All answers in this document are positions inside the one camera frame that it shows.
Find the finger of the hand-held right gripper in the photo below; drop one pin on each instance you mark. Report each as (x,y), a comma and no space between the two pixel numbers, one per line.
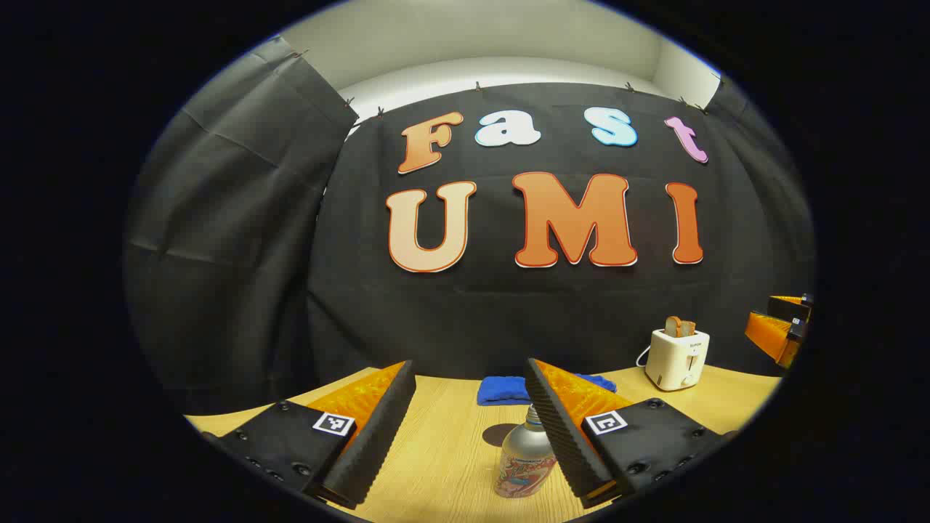
(770,333)
(792,309)

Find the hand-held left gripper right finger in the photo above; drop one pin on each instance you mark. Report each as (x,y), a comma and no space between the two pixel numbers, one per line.
(563,443)

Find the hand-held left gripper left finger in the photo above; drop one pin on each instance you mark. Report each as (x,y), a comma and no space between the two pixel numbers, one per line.
(378,443)

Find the silver water bottle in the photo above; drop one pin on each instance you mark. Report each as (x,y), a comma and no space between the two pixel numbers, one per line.
(519,465)

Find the dark round coaster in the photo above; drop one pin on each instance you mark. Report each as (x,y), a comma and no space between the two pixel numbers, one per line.
(494,434)

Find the blue towel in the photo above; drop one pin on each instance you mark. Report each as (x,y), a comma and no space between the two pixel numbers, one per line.
(501,388)

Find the white toaster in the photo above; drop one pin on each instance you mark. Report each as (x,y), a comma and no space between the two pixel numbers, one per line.
(676,359)

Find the black backdrop cloth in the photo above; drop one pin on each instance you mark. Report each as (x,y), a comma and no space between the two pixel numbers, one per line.
(508,312)

